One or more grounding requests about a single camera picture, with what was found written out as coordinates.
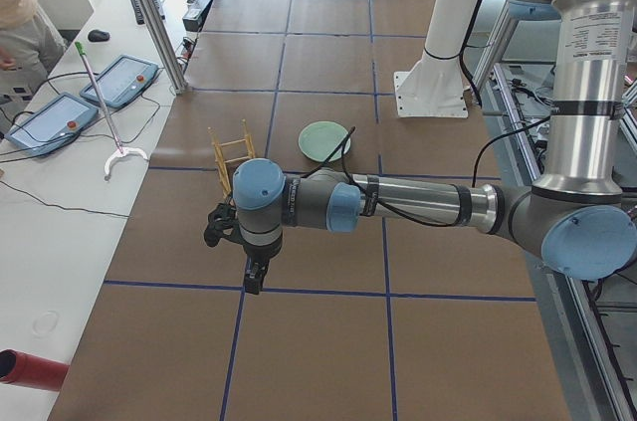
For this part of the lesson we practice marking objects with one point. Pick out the pink reacher grabber stick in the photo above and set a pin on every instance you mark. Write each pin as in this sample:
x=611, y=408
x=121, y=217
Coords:
x=121, y=151

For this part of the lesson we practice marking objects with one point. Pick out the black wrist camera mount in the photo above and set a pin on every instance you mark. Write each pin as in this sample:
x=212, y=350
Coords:
x=222, y=224

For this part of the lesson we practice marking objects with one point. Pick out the white camera pillar base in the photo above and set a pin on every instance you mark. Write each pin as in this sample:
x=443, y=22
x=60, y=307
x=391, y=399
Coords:
x=434, y=86

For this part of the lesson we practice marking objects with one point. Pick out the teach pendant tablet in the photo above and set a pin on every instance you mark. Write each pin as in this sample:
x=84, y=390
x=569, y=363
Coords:
x=54, y=125
x=125, y=79

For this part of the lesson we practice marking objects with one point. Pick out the wooden dish rack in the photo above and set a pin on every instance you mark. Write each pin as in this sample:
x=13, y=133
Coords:
x=230, y=154

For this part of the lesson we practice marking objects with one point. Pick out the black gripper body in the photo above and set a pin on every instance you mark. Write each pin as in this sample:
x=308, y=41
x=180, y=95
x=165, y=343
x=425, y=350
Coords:
x=259, y=253

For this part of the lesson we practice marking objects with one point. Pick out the red cylinder tube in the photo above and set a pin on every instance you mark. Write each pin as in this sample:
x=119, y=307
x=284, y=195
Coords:
x=28, y=370

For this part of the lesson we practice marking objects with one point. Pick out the light green ceramic plate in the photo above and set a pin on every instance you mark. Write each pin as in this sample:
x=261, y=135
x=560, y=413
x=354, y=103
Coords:
x=324, y=141

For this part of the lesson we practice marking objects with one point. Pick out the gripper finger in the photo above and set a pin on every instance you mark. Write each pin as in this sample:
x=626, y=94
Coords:
x=254, y=279

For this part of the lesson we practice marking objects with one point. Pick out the near teach pendant tablet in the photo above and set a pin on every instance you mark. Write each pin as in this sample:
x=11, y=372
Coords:
x=54, y=125

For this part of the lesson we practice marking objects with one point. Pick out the far teach pendant tablet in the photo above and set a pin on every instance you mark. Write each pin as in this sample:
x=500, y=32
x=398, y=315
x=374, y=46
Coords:
x=125, y=79

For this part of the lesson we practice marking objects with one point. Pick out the aluminium frame post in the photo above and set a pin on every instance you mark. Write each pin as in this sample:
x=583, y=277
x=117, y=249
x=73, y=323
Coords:
x=160, y=38

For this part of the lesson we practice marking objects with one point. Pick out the person in beige shirt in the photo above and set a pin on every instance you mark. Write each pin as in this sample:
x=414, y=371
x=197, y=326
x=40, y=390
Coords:
x=31, y=47

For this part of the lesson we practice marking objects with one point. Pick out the black computer mouse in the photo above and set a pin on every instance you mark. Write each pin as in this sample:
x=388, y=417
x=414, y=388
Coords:
x=96, y=35

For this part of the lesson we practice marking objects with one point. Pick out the aluminium side frame rail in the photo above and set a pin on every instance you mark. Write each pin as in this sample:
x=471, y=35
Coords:
x=571, y=204

